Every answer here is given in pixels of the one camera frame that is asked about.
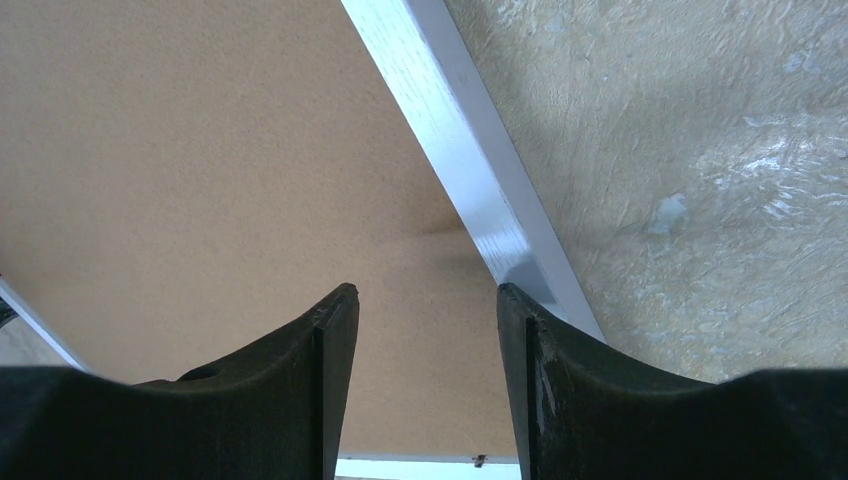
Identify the brown cardboard backing board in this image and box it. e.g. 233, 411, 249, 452
0, 0, 518, 458

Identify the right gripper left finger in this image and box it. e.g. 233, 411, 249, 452
1, 283, 359, 479

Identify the white picture frame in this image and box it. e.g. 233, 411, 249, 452
0, 0, 607, 480

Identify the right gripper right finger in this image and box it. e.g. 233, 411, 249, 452
497, 284, 847, 479

